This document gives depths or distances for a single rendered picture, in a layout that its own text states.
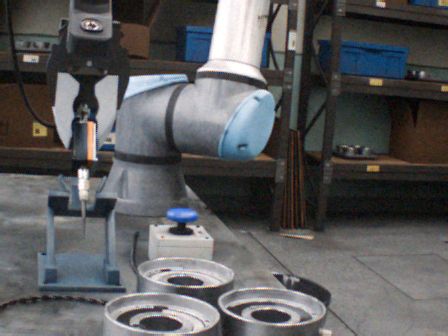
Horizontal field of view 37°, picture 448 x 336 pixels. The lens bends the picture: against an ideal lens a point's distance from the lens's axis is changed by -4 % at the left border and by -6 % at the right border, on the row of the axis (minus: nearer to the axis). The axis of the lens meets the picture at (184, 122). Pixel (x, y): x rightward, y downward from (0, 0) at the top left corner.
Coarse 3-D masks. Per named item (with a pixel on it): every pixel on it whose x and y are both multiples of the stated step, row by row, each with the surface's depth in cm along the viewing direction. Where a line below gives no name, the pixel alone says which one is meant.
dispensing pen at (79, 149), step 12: (84, 108) 83; (84, 120) 83; (84, 132) 80; (72, 144) 81; (84, 144) 79; (72, 156) 80; (84, 156) 79; (72, 168) 80; (84, 168) 79; (84, 180) 79; (84, 192) 78; (84, 204) 78; (84, 216) 77; (84, 228) 77
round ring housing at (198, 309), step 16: (112, 304) 64; (128, 304) 66; (144, 304) 67; (160, 304) 67; (176, 304) 67; (192, 304) 66; (208, 304) 65; (112, 320) 59; (144, 320) 64; (160, 320) 64; (176, 320) 64; (208, 320) 64
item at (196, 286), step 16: (144, 272) 77; (160, 272) 79; (192, 272) 79; (208, 272) 79; (224, 272) 77; (144, 288) 72; (160, 288) 70; (176, 288) 70; (192, 288) 70; (208, 288) 70; (224, 288) 72
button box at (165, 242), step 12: (156, 228) 91; (168, 228) 91; (192, 228) 92; (156, 240) 87; (168, 240) 86; (180, 240) 86; (192, 240) 87; (204, 240) 87; (156, 252) 86; (168, 252) 86; (180, 252) 87; (192, 252) 87; (204, 252) 87
